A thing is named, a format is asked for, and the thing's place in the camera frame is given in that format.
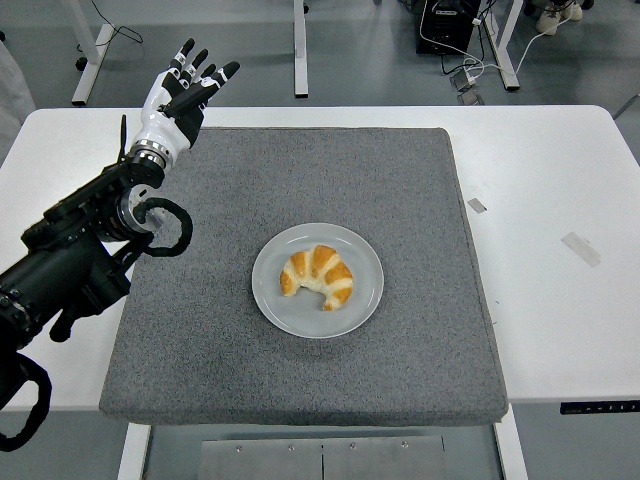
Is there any large clear tape piece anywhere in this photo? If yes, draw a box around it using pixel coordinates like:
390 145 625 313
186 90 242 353
559 231 602 267

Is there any black computer box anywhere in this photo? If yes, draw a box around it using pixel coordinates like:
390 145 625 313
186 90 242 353
414 0 481 57

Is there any thin black floor cable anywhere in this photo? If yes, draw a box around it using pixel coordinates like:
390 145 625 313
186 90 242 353
77 0 145 54

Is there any pale grey round plate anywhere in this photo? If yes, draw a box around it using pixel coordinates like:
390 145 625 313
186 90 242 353
251 222 385 340

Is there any black table control panel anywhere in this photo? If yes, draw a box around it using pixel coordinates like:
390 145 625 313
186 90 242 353
559 399 640 415

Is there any grey metal bar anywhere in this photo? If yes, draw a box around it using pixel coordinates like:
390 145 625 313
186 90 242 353
612 92 640 121

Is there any golden croissant bread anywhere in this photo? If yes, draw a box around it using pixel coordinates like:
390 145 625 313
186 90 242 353
279 244 355 312

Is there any grey metal plate with screws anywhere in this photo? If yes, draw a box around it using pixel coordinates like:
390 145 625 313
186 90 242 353
199 434 447 480

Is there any person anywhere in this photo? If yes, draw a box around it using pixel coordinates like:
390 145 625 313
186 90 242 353
0 39 37 162

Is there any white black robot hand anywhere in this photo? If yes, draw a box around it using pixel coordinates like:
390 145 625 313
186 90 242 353
132 38 241 152

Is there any grey fabric mat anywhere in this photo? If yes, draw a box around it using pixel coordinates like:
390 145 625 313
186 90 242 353
98 127 510 427

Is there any white cable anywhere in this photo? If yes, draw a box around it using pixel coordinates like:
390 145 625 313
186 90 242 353
418 0 556 84

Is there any white desk leg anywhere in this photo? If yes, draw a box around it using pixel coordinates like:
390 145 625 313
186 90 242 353
64 0 116 108
487 0 521 92
291 0 309 99

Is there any white table leg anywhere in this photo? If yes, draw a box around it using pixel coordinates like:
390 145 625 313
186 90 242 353
492 419 529 480
117 423 152 480

